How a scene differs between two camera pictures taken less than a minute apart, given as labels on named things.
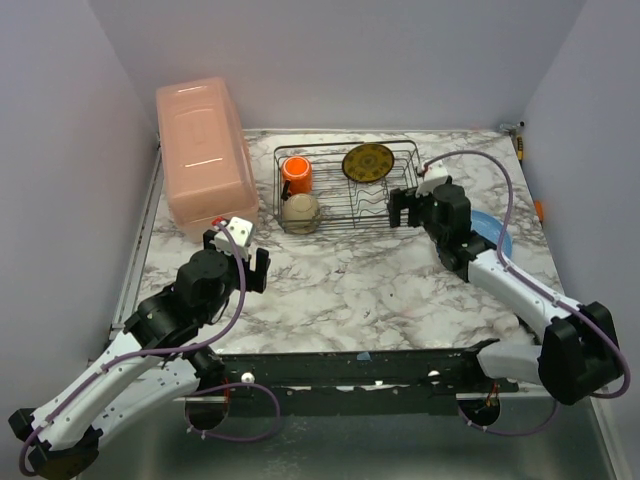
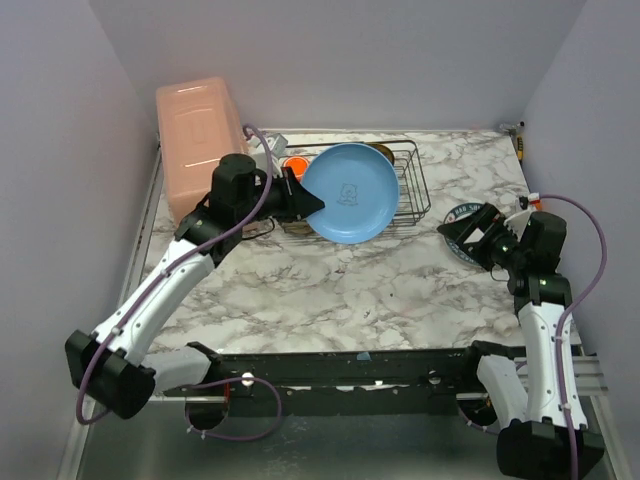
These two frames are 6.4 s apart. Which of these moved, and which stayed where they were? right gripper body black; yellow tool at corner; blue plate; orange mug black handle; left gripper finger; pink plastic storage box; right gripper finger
Moved: blue plate; left gripper finger; right gripper body black; right gripper finger
Stayed: yellow tool at corner; pink plastic storage box; orange mug black handle
